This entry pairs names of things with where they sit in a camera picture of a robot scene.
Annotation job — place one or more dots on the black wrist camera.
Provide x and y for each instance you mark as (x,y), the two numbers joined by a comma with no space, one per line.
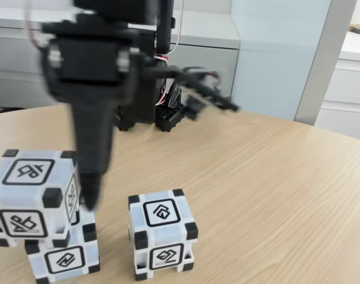
(180,72)

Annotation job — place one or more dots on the white cube with crossed symbol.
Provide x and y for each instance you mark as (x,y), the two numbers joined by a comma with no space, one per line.
(29,171)

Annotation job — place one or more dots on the white cube with lightning symbol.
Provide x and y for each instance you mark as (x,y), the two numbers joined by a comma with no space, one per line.
(64,260)

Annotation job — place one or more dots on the white cube with house symbol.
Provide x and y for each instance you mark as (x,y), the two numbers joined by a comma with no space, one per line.
(162,211)

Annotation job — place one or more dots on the white drawer unit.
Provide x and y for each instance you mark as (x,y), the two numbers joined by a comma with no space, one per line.
(351,88)

